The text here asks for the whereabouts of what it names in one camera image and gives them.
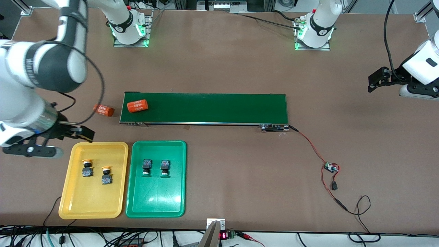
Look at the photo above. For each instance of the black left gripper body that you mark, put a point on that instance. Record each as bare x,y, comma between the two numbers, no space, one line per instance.
394,78

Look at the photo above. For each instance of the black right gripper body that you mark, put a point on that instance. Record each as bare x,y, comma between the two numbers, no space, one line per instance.
57,131

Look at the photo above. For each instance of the orange cylindrical battery cell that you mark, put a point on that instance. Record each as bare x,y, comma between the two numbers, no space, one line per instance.
137,105
103,109

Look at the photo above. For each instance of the yellow push button switch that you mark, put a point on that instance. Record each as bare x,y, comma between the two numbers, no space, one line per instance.
107,179
87,171

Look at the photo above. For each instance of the green push button switch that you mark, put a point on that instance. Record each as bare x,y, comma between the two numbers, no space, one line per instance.
165,164
147,163

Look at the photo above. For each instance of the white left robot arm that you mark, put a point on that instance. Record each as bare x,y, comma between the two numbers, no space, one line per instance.
320,27

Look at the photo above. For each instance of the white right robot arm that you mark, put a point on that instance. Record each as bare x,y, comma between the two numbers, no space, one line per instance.
41,65

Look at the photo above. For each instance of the yellow plastic tray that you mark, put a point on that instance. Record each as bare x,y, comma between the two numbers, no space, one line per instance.
85,199

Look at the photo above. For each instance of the small green circuit board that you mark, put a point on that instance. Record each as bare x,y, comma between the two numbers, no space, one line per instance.
331,167

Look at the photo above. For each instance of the green plastic tray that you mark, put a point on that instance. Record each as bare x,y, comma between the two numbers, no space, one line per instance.
156,195

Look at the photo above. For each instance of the small black plug connector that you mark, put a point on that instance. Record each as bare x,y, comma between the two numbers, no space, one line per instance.
334,186

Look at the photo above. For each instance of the orange power strip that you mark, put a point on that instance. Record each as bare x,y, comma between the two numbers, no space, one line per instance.
132,244

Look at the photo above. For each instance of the green conveyor belt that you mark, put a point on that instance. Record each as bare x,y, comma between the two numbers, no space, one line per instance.
219,108

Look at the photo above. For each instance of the red digit display module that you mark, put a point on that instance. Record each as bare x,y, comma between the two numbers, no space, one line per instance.
223,235

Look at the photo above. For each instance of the grey control box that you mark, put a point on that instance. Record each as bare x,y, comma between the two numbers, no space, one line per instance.
221,5

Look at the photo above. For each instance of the red clip lead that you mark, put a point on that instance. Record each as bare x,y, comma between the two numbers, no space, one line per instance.
248,236

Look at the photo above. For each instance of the aluminium frame profile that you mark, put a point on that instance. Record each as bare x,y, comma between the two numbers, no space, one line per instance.
422,15
24,8

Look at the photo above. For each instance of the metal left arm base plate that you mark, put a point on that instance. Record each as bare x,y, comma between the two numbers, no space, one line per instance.
312,49

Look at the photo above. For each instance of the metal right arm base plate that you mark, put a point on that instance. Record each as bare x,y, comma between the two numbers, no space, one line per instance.
130,45

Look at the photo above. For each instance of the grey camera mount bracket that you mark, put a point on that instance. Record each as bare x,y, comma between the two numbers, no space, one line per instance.
211,236

